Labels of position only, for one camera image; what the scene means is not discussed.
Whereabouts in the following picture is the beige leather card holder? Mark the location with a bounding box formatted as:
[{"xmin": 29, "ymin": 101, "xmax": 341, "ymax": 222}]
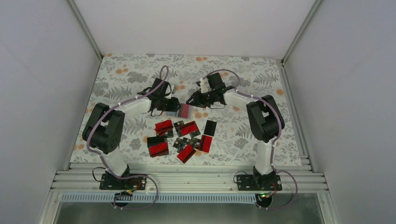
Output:
[{"xmin": 164, "ymin": 104, "xmax": 196, "ymax": 119}]

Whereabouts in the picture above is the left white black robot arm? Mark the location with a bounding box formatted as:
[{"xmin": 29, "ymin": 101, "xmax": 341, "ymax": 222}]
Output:
[{"xmin": 82, "ymin": 78, "xmax": 180, "ymax": 189}]

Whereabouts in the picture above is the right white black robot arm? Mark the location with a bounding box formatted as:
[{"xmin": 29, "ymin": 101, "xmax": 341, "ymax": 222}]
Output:
[{"xmin": 186, "ymin": 70, "xmax": 284, "ymax": 190}]

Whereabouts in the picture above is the plain black card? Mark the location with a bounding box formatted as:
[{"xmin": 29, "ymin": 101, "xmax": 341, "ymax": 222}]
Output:
[{"xmin": 204, "ymin": 120, "xmax": 217, "ymax": 137}]

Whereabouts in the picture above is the red black card centre top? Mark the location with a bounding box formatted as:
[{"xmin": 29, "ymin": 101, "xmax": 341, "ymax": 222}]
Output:
[{"xmin": 173, "ymin": 121, "xmax": 201, "ymax": 138}]

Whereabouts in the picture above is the black red card left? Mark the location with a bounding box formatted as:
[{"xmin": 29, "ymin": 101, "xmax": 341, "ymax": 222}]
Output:
[{"xmin": 147, "ymin": 136, "xmax": 169, "ymax": 158}]

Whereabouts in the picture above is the black chip cards cluster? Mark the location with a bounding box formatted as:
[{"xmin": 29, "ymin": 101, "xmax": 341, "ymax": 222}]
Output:
[{"xmin": 173, "ymin": 138, "xmax": 201, "ymax": 153}]

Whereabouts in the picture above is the floral patterned table mat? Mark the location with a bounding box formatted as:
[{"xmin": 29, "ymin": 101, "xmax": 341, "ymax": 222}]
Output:
[{"xmin": 70, "ymin": 53, "xmax": 302, "ymax": 167}]

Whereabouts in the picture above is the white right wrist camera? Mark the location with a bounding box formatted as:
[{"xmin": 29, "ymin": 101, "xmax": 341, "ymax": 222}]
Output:
[{"xmin": 197, "ymin": 78, "xmax": 208, "ymax": 93}]

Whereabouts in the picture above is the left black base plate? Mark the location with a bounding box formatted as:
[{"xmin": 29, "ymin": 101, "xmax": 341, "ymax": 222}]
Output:
[{"xmin": 99, "ymin": 173, "xmax": 147, "ymax": 190}]

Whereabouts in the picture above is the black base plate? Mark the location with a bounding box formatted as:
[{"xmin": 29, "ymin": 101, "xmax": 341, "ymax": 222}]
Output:
[
  {"xmin": 237, "ymin": 175, "xmax": 283, "ymax": 191},
  {"xmin": 99, "ymin": 173, "xmax": 147, "ymax": 190}
]

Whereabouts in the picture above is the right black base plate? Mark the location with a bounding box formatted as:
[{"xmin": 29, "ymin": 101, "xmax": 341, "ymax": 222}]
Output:
[{"xmin": 237, "ymin": 175, "xmax": 283, "ymax": 191}]

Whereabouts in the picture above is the aluminium rail frame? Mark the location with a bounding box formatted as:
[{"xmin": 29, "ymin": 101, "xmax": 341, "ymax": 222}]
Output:
[{"xmin": 39, "ymin": 159, "xmax": 339, "ymax": 224}]

